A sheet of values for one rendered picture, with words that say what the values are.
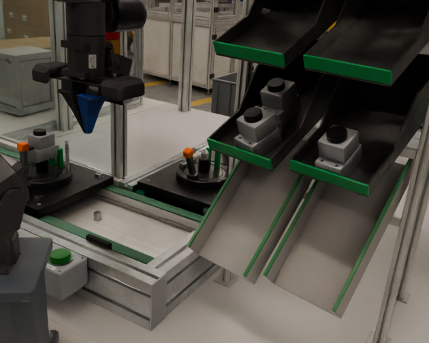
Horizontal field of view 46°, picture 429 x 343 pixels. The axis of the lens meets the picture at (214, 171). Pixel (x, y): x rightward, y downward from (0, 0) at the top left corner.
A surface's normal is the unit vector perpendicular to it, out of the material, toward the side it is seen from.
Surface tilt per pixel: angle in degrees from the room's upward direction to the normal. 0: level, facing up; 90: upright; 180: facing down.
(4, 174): 61
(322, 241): 45
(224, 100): 90
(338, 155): 115
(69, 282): 90
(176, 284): 90
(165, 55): 90
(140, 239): 0
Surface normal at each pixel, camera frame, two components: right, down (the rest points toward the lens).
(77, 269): 0.86, 0.25
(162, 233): 0.07, -0.92
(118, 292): -0.51, 0.29
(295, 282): -0.41, -0.48
